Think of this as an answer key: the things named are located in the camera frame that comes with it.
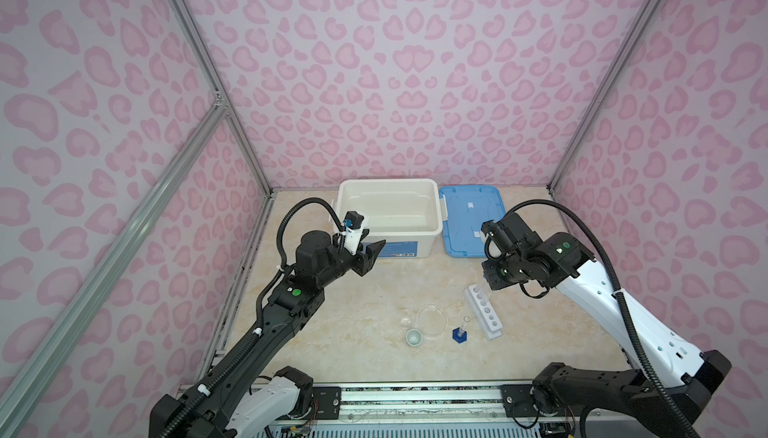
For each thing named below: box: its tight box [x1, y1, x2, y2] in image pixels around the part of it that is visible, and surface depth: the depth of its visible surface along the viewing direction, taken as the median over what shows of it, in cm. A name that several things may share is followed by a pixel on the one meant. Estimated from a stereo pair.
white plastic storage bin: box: [330, 178, 448, 258], surface depth 102 cm
